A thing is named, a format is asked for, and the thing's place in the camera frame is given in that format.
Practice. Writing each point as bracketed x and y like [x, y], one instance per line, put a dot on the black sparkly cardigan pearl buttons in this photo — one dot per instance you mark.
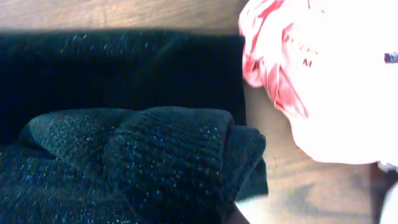
[125, 126]

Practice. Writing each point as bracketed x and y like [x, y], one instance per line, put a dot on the pink crumpled shirt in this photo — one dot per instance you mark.
[322, 65]

